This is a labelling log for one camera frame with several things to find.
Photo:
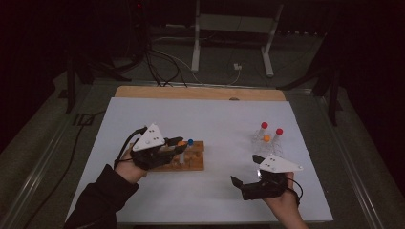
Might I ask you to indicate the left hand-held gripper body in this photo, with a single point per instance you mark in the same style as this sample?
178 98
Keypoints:
149 140

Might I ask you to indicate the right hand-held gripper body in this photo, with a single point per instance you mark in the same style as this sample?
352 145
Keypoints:
280 165

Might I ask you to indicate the orange-capped clear test tube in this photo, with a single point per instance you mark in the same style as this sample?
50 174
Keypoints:
266 138
181 143

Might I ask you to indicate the clear acrylic test tube rack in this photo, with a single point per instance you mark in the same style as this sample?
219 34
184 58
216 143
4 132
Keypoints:
258 145

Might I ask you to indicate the blue-capped clear test tube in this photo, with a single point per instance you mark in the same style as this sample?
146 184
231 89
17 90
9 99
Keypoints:
190 141

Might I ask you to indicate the wooden test tube rack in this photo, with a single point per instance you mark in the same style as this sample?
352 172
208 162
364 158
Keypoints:
196 162

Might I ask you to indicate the red-capped clear test tube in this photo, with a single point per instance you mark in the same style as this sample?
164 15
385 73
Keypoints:
264 125
279 131

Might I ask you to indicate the person's left hand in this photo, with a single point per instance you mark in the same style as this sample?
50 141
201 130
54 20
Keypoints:
127 168

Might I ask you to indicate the person's right hand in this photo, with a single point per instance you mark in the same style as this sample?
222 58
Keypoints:
286 205

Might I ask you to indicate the white table mat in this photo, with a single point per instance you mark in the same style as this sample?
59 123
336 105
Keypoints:
207 117

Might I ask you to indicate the black tripod stand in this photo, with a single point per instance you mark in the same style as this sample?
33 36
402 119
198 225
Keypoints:
332 98
70 89

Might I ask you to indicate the white plug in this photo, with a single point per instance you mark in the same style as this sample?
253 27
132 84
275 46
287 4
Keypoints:
237 66

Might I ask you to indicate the white metal stand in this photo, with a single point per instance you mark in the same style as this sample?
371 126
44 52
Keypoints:
234 23

